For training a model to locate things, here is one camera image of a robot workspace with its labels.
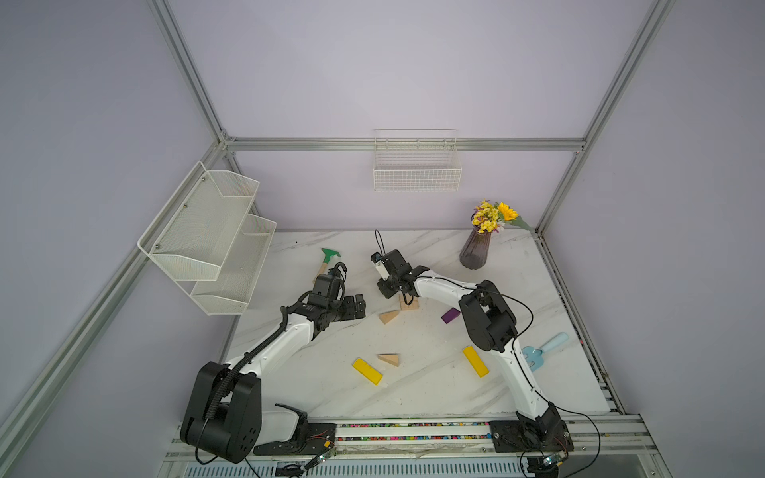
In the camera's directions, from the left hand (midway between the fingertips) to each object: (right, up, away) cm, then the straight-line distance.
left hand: (350, 309), depth 88 cm
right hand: (+11, +6, +17) cm, 21 cm away
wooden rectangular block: (+20, 0, +10) cm, 22 cm away
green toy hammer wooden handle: (-12, +17, +22) cm, 30 cm away
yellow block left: (+5, -17, -4) cm, 18 cm away
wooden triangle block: (+11, -4, +6) cm, 13 cm away
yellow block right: (+37, -15, -3) cm, 40 cm away
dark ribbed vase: (+43, +19, +17) cm, 50 cm away
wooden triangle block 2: (+13, -14, -2) cm, 19 cm away
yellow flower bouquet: (+43, +28, +1) cm, 52 cm away
